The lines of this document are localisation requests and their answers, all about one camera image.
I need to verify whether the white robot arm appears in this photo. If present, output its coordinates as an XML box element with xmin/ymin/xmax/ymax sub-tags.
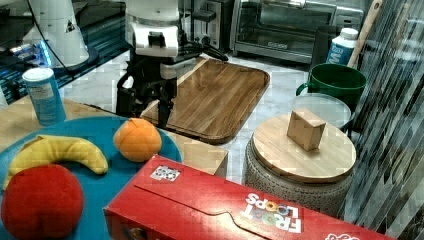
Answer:
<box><xmin>116</xmin><ymin>0</ymin><xmax>197</xmax><ymax>128</ymax></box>

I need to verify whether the plush yellow banana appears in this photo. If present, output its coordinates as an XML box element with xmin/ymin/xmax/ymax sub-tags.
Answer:
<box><xmin>3</xmin><ymin>135</ymin><xmax>108</xmax><ymax>189</ymax></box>

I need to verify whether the plush red apple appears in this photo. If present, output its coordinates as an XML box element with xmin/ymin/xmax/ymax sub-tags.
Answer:
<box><xmin>1</xmin><ymin>165</ymin><xmax>84</xmax><ymax>240</ymax></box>

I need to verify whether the green mug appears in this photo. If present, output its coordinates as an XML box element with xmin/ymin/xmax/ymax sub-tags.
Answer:
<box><xmin>295</xmin><ymin>63</ymin><xmax>367</xmax><ymax>111</ymax></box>

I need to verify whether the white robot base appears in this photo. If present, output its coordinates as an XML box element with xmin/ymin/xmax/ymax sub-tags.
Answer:
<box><xmin>23</xmin><ymin>0</ymin><xmax>98</xmax><ymax>71</ymax></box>

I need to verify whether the plush orange fruit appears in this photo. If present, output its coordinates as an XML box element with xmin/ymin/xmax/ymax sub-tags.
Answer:
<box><xmin>113</xmin><ymin>118</ymin><xmax>162</xmax><ymax>162</ymax></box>

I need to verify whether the silver toaster oven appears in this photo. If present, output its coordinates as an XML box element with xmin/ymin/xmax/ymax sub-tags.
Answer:
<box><xmin>230</xmin><ymin>0</ymin><xmax>366</xmax><ymax>64</ymax></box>

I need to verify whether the wooden cutting board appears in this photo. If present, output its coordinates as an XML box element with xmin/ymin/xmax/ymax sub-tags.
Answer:
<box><xmin>140</xmin><ymin>56</ymin><xmax>271</xmax><ymax>146</ymax></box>

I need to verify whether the teal plate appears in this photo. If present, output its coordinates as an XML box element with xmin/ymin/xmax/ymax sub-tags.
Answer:
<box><xmin>0</xmin><ymin>115</ymin><xmax>183</xmax><ymax>240</ymax></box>

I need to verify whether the silver two-slot toaster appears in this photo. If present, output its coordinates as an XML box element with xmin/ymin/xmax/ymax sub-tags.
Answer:
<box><xmin>186</xmin><ymin>0</ymin><xmax>235</xmax><ymax>51</ymax></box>

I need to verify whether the red Froot Loops box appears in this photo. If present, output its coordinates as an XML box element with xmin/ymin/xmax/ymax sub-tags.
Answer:
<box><xmin>104</xmin><ymin>156</ymin><xmax>395</xmax><ymax>240</ymax></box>

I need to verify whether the blue cylindrical can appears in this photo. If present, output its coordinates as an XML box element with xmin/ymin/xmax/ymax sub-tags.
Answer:
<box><xmin>22</xmin><ymin>67</ymin><xmax>66</xmax><ymax>126</ymax></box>

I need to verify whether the ceramic jar with wooden lid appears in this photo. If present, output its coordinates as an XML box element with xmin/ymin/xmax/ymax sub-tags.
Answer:
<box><xmin>244</xmin><ymin>115</ymin><xmax>356</xmax><ymax>217</ymax></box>

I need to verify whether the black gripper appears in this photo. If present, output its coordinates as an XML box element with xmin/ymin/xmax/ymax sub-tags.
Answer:
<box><xmin>116</xmin><ymin>53</ymin><xmax>197</xmax><ymax>128</ymax></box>

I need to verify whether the dark brown utensil holder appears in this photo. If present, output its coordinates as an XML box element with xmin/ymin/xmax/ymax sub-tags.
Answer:
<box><xmin>310</xmin><ymin>25</ymin><xmax>341</xmax><ymax>68</ymax></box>

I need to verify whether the glass jar with grains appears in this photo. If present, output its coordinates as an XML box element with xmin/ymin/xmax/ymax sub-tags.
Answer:
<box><xmin>290</xmin><ymin>93</ymin><xmax>352</xmax><ymax>134</ymax></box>

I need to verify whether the white capped bottle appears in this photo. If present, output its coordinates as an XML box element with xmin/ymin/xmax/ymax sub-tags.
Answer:
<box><xmin>326</xmin><ymin>28</ymin><xmax>359</xmax><ymax>65</ymax></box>

